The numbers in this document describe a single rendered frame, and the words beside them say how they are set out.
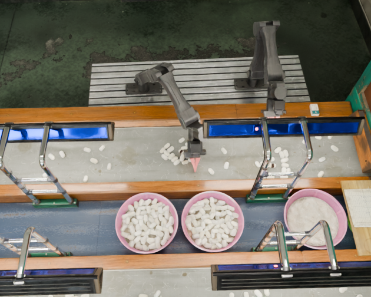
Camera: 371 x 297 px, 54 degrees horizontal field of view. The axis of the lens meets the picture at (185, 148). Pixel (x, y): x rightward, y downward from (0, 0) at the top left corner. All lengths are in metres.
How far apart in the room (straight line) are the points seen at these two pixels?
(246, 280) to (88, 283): 0.49
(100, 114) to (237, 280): 1.07
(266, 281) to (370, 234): 0.64
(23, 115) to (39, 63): 1.33
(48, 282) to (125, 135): 0.83
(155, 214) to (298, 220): 0.62
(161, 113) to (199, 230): 0.61
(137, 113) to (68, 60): 1.48
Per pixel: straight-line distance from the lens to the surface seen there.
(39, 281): 1.28
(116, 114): 1.87
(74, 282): 1.25
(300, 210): 1.73
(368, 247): 1.73
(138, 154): 1.77
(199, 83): 2.08
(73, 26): 3.50
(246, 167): 1.74
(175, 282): 1.57
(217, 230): 1.61
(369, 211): 1.78
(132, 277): 1.58
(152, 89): 2.04
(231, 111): 1.86
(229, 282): 1.23
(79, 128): 1.46
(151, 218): 1.63
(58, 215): 1.80
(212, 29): 3.34
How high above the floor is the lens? 2.29
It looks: 61 degrees down
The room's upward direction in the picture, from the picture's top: straight up
